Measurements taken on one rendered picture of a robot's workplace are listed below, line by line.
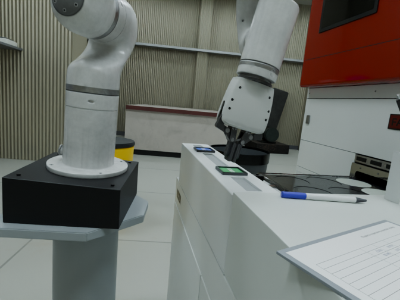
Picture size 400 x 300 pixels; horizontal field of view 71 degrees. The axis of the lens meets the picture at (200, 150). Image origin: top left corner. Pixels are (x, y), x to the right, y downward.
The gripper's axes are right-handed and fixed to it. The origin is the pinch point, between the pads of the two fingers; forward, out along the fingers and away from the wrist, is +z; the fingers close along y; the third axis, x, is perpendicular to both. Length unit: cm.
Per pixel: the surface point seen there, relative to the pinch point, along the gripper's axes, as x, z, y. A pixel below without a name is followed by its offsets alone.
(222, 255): 13.2, 16.7, 1.0
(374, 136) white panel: -23, -16, -56
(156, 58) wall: -776, -132, 4
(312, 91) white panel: -62, -32, -52
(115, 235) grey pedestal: -14.2, 30.2, 18.2
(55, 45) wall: -412, -45, 157
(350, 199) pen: 19.5, 0.5, -14.0
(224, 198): 10.9, 7.4, 3.0
